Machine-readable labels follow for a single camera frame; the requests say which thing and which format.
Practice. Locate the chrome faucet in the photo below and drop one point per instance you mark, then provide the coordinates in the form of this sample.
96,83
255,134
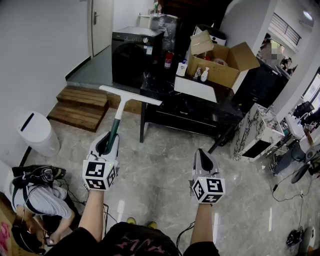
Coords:
198,73

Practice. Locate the metal railing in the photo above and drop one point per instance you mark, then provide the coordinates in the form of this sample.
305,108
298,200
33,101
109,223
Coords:
285,28

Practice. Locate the person's left forearm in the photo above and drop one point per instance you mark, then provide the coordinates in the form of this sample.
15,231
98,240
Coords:
92,212

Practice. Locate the red fire extinguisher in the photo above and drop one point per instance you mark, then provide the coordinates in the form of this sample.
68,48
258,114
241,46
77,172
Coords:
168,60

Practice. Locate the white marble cabinet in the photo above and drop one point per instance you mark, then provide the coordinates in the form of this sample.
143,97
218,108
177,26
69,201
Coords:
252,135

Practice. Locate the white sink basin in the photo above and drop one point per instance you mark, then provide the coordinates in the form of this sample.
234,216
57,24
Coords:
195,88

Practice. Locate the white soap bottle blue pump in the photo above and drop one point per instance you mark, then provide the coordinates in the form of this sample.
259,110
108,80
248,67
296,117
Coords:
181,68

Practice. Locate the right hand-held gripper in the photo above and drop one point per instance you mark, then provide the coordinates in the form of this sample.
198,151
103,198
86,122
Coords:
210,187

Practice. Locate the yellow shoe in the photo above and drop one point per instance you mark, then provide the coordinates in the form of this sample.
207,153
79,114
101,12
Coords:
152,225
131,220

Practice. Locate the clear plastic-wrapped bundle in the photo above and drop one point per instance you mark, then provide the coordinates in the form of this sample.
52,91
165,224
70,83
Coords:
166,25

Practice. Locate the black backpack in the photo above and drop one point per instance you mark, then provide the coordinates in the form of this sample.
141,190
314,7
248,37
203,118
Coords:
37,175

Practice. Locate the dark grey washing machine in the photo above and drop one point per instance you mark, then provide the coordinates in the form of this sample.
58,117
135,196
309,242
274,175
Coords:
127,62

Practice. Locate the wooden steps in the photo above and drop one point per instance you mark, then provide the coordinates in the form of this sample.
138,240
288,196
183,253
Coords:
80,107

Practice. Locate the dark wooden staircase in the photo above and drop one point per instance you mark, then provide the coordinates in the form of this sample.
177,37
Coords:
195,10

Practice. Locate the person's black shirt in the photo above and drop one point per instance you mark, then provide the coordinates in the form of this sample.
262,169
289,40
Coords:
140,242

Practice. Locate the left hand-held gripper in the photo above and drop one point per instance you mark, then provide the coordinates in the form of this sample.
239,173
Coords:
96,175

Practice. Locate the person's right forearm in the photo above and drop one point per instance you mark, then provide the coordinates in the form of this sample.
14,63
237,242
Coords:
202,222

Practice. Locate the black marble table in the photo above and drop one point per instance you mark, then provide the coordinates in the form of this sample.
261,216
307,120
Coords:
225,112

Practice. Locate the black cabinet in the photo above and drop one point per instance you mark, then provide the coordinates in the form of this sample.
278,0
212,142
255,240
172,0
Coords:
262,85

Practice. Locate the white door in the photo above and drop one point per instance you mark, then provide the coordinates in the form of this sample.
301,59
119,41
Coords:
102,25

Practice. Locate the phone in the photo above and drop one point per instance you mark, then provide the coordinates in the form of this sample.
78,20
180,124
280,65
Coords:
50,242

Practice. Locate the small white pump bottle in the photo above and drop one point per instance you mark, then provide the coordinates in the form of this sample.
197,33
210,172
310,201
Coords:
204,75

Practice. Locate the round ceiling light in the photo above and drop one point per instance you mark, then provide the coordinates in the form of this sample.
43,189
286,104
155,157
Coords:
308,15

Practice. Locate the brown cardboard box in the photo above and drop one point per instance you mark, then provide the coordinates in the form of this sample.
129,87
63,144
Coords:
220,72

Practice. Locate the white trash bin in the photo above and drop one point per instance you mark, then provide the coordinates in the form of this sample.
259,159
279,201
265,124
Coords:
37,135

